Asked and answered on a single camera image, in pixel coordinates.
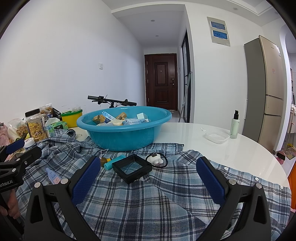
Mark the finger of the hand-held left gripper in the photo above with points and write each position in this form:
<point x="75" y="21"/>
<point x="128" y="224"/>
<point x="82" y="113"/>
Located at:
<point x="15" y="145"/>
<point x="27" y="156"/>

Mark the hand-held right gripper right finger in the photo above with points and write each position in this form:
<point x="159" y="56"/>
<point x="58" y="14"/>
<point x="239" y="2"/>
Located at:
<point x="209" y="179"/>

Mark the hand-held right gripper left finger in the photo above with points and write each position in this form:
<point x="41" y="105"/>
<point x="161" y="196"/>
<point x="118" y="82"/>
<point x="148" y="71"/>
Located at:
<point x="86" y="178"/>

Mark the teal cosmetic tube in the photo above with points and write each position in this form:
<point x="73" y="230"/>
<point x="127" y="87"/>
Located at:
<point x="113" y="162"/>

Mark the small blue pink lotion bottle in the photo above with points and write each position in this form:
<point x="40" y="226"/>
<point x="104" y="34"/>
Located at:
<point x="53" y="176"/>

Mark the black square display box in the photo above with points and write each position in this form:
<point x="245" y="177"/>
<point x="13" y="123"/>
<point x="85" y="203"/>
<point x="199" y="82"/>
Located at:
<point x="118" y="165"/>

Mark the blue plastic basin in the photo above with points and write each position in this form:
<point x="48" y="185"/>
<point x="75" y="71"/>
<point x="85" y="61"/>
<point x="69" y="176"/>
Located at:
<point x="120" y="139"/>

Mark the white sock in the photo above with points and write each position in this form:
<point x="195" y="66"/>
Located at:
<point x="155" y="160"/>

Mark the person's left hand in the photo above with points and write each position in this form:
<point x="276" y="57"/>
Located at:
<point x="11" y="207"/>

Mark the small white jar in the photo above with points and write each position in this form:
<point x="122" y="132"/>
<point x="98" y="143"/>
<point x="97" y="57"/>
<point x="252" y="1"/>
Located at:
<point x="29" y="143"/>

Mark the pink pouch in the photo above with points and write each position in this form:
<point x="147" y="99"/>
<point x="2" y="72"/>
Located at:
<point x="4" y="135"/>

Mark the clear bag of nuts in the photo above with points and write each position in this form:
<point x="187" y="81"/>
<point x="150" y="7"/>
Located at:
<point x="19" y="128"/>

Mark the cereal jar black lid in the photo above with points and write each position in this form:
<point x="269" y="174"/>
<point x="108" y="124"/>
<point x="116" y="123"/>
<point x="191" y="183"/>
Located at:
<point x="37" y="129"/>

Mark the clear plastic lid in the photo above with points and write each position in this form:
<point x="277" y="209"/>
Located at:
<point x="216" y="138"/>

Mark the green tissue pack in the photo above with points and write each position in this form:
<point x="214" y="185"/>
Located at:
<point x="59" y="126"/>

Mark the clear granola bag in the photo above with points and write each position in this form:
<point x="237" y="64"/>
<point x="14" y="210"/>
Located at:
<point x="46" y="110"/>

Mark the black snack pouch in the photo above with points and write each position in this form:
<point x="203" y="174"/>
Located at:
<point x="56" y="113"/>

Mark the yellow bucket green rim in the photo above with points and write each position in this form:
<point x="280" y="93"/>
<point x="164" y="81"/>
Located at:
<point x="70" y="121"/>

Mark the pale green pump bottle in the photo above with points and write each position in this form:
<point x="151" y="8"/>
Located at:
<point x="234" y="127"/>

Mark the brown carton box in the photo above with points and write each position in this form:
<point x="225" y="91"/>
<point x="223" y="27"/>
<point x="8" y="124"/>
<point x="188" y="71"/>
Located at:
<point x="99" y="119"/>

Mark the blue plaid shirt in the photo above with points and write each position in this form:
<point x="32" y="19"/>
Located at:
<point x="143" y="199"/>

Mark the cream carton box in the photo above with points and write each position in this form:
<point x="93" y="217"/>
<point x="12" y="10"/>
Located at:
<point x="115" y="122"/>

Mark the light blue box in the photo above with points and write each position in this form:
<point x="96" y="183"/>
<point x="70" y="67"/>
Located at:
<point x="108" y="117"/>

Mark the tan small box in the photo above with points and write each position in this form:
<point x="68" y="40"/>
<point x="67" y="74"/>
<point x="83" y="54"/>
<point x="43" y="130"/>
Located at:
<point x="121" y="116"/>

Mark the black bicycle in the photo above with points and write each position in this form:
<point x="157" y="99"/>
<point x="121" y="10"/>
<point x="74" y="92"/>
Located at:
<point x="108" y="100"/>

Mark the pale teal small box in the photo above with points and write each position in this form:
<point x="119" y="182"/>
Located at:
<point x="141" y="116"/>

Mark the orange panel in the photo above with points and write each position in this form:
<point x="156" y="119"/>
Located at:
<point x="292" y="173"/>

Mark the black framed glass sliding door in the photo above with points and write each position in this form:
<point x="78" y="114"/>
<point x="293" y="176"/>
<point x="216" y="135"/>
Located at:
<point x="186" y="81"/>

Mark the beige refrigerator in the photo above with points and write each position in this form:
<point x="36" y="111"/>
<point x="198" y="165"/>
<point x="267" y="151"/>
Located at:
<point x="266" y="92"/>

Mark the dark brown entrance door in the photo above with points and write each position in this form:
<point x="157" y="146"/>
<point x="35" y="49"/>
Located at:
<point x="161" y="81"/>

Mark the grey wall panel blue windows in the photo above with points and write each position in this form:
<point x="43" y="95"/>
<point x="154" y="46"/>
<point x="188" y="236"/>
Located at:
<point x="218" y="31"/>

